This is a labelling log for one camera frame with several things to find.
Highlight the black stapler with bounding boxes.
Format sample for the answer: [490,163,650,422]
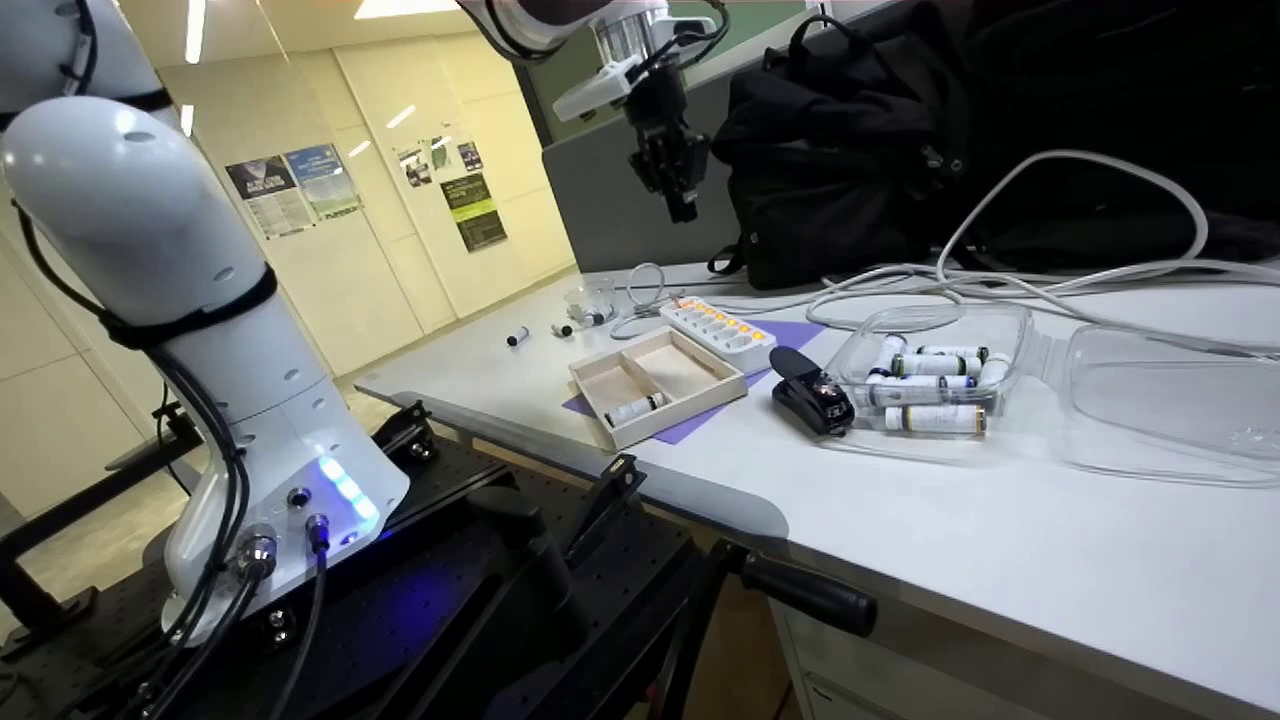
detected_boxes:
[769,345,857,438]

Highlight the dark green wall poster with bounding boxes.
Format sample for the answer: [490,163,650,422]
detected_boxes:
[439,172,509,254]

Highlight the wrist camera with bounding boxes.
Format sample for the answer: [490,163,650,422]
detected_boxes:
[552,55,643,124]

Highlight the black jacket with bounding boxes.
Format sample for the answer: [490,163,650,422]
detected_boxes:
[940,0,1280,273]

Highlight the purple paper sheet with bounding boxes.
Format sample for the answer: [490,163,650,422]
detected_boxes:
[561,318,830,447]

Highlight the black clamp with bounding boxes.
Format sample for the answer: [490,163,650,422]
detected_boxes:
[565,453,648,563]
[372,400,443,463]

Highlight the ceiling light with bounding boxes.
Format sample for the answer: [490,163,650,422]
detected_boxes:
[353,0,463,22]

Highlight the white power strip orange switches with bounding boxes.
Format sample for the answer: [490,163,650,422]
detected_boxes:
[659,296,779,374]

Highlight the black backpack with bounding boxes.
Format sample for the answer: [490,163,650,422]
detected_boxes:
[706,14,973,292]

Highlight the thick white cable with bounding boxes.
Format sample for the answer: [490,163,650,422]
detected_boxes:
[700,149,1280,357]

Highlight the row of small wall posters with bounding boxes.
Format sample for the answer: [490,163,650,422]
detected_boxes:
[396,138,486,190]

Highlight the clear plastic lid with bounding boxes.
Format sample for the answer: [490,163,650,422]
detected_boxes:
[1058,321,1280,490]

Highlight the black cable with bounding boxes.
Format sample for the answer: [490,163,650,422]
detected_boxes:
[262,515,334,720]
[140,535,279,720]

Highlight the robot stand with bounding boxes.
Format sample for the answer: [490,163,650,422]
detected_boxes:
[0,398,881,720]

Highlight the grey desk partition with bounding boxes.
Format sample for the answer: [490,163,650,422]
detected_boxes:
[540,75,763,277]

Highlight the thin white cable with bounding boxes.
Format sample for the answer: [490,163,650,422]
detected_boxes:
[608,262,693,342]

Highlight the clear plastic container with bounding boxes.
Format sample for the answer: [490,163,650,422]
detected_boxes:
[820,302,1037,438]

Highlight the white tube with black cap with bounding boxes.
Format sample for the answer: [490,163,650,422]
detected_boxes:
[604,391,670,430]

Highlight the wooden divided tray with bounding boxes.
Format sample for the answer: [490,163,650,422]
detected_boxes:
[567,326,750,452]

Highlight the small clear plastic cup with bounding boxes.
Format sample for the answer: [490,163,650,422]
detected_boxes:
[562,276,620,327]

